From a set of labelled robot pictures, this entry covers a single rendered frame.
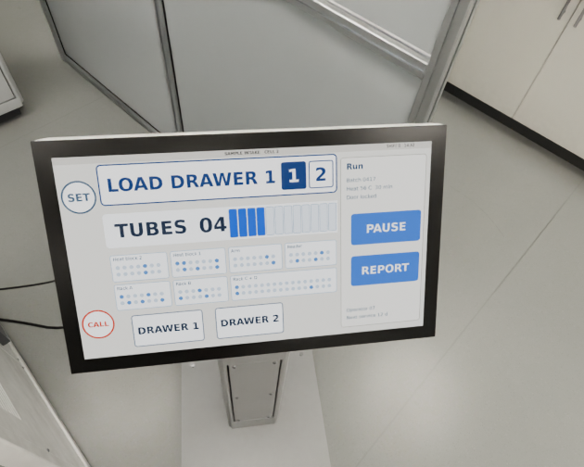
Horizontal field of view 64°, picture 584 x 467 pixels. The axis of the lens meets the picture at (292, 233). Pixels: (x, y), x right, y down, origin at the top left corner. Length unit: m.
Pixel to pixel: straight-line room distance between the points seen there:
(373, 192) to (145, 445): 1.24
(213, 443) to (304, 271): 1.03
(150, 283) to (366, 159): 0.33
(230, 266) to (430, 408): 1.24
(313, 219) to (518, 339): 1.46
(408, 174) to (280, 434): 1.12
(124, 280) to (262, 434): 1.04
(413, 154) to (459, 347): 1.31
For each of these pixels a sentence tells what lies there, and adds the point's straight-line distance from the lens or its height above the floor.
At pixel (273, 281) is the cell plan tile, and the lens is 0.64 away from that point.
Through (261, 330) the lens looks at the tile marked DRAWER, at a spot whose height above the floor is 0.99.
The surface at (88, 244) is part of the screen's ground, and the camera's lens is 0.64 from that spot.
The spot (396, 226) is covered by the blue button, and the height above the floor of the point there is 1.10.
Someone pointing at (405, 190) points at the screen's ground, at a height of 1.13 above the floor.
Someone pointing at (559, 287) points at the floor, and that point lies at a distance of 2.21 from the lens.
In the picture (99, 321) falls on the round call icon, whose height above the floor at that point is 1.02.
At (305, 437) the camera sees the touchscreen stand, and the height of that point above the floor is 0.04.
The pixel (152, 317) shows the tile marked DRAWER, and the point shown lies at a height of 1.02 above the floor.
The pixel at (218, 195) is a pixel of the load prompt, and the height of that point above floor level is 1.14.
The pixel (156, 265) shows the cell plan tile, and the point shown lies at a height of 1.07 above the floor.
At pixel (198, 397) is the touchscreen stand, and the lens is 1.64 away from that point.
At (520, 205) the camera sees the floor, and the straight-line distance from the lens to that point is 2.39.
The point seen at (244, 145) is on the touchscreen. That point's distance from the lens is 0.60.
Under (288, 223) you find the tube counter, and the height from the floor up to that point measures 1.11.
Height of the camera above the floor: 1.61
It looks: 55 degrees down
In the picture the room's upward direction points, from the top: 7 degrees clockwise
